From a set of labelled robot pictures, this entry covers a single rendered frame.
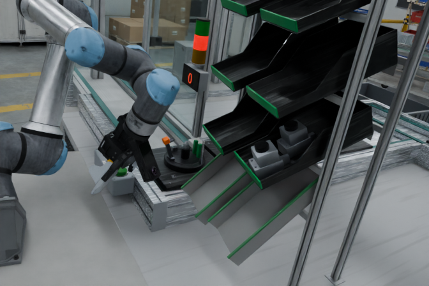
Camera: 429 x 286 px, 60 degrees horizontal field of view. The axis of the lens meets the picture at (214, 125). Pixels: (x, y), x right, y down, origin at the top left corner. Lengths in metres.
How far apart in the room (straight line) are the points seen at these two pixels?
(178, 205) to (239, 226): 0.26
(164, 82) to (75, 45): 0.19
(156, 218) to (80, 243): 0.21
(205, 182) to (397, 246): 0.66
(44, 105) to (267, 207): 0.69
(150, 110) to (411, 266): 0.90
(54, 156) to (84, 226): 0.22
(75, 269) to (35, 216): 0.25
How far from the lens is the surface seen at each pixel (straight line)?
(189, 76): 1.37
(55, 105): 1.18
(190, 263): 1.06
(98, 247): 1.10
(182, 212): 1.15
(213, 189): 1.03
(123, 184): 1.19
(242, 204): 0.96
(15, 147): 1.13
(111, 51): 0.84
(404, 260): 1.33
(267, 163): 0.78
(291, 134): 0.81
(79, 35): 0.82
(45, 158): 1.18
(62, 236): 1.14
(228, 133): 0.95
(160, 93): 0.82
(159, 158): 1.28
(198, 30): 1.33
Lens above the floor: 1.60
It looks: 23 degrees down
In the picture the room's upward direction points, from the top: 9 degrees clockwise
